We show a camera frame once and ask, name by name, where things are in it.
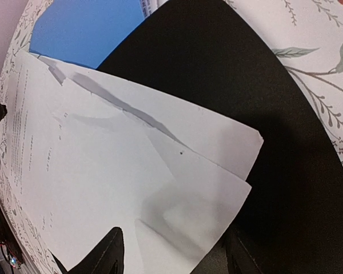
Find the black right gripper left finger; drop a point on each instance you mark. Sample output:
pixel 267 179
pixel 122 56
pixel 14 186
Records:
pixel 105 258

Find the blue ring binder folder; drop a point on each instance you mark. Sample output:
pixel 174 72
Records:
pixel 84 32

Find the teal box with label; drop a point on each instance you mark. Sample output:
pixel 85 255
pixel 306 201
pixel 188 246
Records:
pixel 204 52

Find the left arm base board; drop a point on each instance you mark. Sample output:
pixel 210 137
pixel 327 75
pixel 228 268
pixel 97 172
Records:
pixel 9 246

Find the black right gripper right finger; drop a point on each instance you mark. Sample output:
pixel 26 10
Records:
pixel 243 253

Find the floral table cloth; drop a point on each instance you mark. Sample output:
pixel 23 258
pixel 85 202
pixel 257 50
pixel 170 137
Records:
pixel 306 37

